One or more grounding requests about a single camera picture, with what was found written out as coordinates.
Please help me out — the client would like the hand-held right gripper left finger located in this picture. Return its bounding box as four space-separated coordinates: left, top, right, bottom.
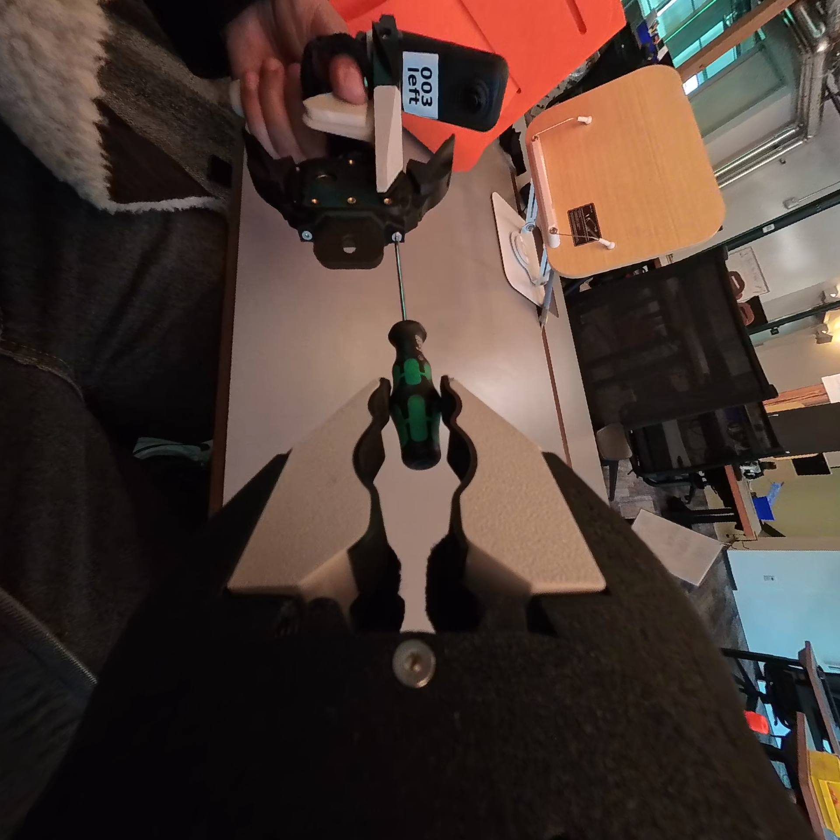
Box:
226 377 403 619

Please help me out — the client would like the green handled screwdriver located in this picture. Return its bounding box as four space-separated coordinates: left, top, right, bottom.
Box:
386 238 441 471

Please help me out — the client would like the white paper sheet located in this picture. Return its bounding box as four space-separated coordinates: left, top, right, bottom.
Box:
629 507 724 586

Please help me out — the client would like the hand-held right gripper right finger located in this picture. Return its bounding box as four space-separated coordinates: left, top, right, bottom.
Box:
425 376 607 619

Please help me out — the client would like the orange fabric bag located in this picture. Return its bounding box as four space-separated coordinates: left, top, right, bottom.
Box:
327 0 629 173

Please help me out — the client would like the person's left hand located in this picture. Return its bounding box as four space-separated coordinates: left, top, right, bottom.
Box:
225 0 370 166

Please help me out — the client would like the white stand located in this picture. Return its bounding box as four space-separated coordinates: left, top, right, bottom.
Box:
491 190 560 324

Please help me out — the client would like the black mesh office chair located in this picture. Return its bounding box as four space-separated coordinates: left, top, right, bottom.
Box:
563 251 785 490

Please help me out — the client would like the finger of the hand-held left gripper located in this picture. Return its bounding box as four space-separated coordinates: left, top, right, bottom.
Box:
372 84 409 193

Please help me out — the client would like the tilted wooden board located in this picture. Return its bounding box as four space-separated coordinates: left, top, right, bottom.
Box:
524 63 727 281

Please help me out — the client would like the yellow plastic bin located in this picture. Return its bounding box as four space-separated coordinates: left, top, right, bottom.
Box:
802 750 840 829

